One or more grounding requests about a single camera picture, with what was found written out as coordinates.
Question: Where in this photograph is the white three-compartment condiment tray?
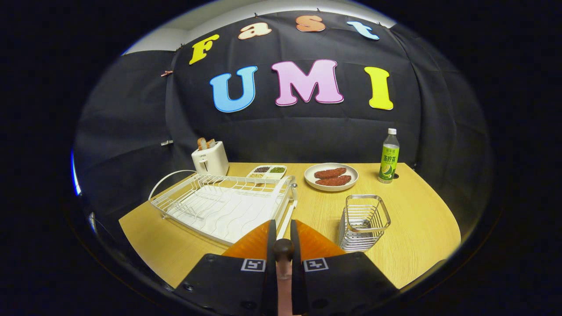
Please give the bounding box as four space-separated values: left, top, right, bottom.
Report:
247 165 288 180

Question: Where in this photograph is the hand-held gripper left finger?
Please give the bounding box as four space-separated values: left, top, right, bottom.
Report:
173 219 278 316

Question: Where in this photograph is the white toaster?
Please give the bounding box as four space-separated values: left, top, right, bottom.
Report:
191 141 230 177

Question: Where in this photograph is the white wire dish rack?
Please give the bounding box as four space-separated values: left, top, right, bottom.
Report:
148 170 298 246

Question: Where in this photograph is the metal wire basket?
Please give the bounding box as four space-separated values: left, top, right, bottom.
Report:
339 194 392 251

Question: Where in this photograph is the red sausage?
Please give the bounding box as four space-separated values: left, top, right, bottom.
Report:
316 175 352 187
314 167 347 179

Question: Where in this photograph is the black backdrop cloth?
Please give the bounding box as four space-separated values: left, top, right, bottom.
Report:
72 10 492 246

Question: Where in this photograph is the green label drink bottle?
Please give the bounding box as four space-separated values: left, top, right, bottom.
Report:
378 128 400 184

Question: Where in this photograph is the white plate with sausages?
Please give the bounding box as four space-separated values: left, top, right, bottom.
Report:
304 163 359 192

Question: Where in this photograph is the metal spoon with wooden handle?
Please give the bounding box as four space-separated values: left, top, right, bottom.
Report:
273 238 295 316

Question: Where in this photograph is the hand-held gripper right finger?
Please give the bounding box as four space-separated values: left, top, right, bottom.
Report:
290 219 400 316

